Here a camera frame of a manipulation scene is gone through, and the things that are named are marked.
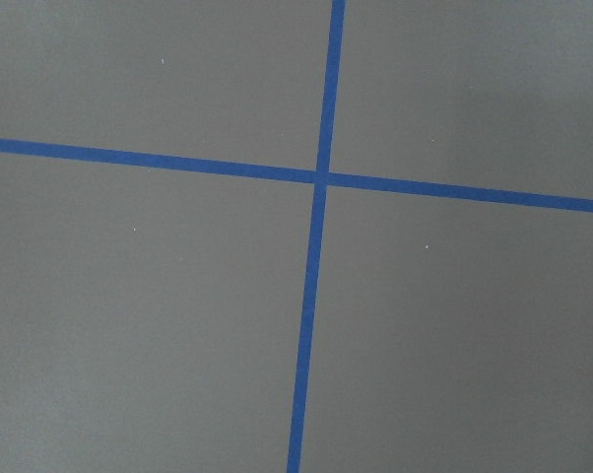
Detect blue tape grid lines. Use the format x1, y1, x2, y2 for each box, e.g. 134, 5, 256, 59
0, 1, 593, 472

